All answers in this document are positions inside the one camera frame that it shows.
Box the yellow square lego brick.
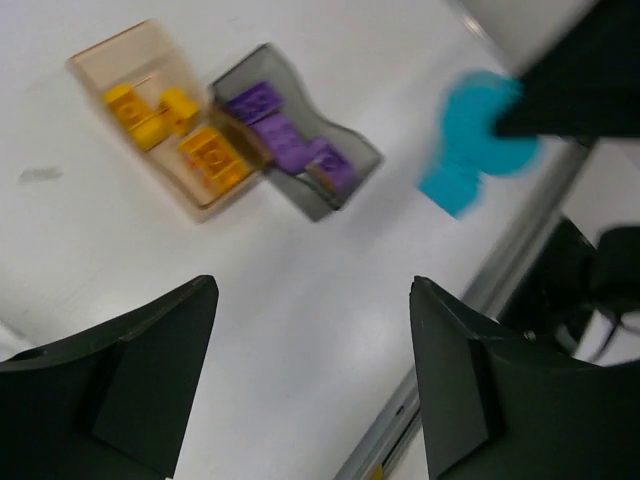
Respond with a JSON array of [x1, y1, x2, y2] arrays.
[[158, 87, 200, 137]]

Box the purple lego in grey bin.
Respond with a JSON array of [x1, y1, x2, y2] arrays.
[[226, 80, 285, 125]]

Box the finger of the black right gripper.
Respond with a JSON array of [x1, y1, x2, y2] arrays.
[[494, 0, 639, 139]]

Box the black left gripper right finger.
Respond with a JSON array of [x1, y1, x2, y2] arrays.
[[409, 277, 639, 479]]

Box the purple lego brick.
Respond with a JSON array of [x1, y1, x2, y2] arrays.
[[305, 137, 356, 194]]

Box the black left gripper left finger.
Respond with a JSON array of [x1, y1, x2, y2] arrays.
[[1, 275, 219, 479]]

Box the yellow lego piece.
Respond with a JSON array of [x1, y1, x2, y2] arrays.
[[102, 84, 169, 152]]

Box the dark grey plastic container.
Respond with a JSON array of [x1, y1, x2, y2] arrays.
[[209, 43, 383, 222]]

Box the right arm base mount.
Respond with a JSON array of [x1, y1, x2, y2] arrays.
[[497, 218, 639, 362]]

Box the aluminium front rail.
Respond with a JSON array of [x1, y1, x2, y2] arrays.
[[331, 9, 591, 480]]

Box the teal lego brick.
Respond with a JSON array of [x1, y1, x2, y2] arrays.
[[440, 70, 540, 177], [418, 162, 481, 218]]

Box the amber plastic container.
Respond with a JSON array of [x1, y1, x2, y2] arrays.
[[68, 20, 273, 222]]

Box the yellow lego in amber bin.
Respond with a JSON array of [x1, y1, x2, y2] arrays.
[[179, 126, 253, 198]]

